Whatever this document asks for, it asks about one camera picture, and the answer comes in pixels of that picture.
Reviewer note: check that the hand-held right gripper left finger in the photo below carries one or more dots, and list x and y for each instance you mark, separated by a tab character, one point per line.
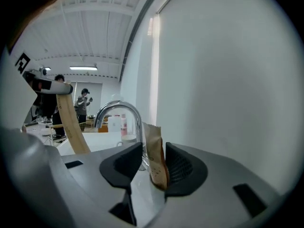
95	186

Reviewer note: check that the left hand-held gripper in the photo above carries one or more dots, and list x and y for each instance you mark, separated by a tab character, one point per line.
16	96

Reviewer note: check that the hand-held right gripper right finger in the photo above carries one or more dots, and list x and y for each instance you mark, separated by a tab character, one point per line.
213	191

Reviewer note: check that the beige cup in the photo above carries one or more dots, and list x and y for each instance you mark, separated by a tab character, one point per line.
130	139

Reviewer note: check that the brown paper packet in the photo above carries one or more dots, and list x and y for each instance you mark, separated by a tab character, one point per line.
154	151

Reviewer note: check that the long ceiling light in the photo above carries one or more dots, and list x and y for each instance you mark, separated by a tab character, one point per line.
47	68
83	68

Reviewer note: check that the chrome faucet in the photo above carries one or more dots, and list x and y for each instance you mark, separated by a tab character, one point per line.
114	107

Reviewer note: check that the orange box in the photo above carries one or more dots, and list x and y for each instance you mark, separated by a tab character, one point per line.
103	128

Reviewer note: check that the pink pump bottle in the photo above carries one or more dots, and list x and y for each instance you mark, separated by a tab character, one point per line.
124	126

